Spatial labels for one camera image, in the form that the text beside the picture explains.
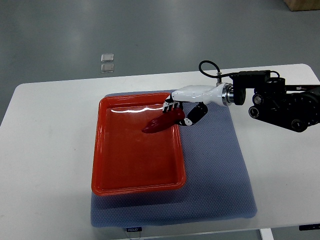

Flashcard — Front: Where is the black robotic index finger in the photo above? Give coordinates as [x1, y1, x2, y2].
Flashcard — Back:
[176, 101, 184, 110]

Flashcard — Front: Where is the black robotic little finger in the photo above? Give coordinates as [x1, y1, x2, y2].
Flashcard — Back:
[162, 101, 168, 113]

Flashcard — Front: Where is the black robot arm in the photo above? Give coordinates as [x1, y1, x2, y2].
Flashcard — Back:
[162, 70, 320, 133]

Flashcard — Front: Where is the lower metal floor plate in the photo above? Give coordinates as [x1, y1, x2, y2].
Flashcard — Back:
[100, 63, 115, 73]

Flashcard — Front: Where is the black table label right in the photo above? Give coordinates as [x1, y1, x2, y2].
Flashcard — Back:
[298, 223, 320, 231]

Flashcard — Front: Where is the upper metal floor plate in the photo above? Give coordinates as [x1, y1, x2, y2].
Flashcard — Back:
[100, 53, 114, 63]

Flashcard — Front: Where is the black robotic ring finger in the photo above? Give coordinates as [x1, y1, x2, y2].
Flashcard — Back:
[166, 102, 173, 112]

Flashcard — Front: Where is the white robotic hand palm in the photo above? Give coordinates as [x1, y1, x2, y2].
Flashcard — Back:
[170, 84, 234, 106]

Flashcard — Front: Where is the metal floor plate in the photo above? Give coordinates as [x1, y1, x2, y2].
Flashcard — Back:
[100, 53, 114, 63]
[100, 63, 115, 73]

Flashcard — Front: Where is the black table label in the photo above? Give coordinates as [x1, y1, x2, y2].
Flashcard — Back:
[126, 226, 143, 233]
[298, 223, 320, 231]

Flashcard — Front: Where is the cardboard box corner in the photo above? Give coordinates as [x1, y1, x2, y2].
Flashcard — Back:
[284, 0, 320, 12]

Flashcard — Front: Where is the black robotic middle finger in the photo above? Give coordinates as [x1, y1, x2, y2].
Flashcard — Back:
[171, 101, 178, 111]

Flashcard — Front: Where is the white table leg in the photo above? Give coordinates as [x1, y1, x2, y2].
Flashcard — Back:
[259, 228, 274, 240]

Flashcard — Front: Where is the red plastic tray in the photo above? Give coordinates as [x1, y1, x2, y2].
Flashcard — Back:
[91, 92, 186, 197]

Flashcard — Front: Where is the black table label front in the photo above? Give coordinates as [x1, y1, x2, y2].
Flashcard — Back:
[126, 226, 143, 233]

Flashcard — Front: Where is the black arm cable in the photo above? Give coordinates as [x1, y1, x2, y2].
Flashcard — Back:
[198, 60, 236, 85]

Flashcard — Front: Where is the red pepper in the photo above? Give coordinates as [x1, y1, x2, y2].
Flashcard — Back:
[141, 108, 185, 134]

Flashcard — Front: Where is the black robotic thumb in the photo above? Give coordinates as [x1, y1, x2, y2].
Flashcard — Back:
[176, 102, 208, 127]

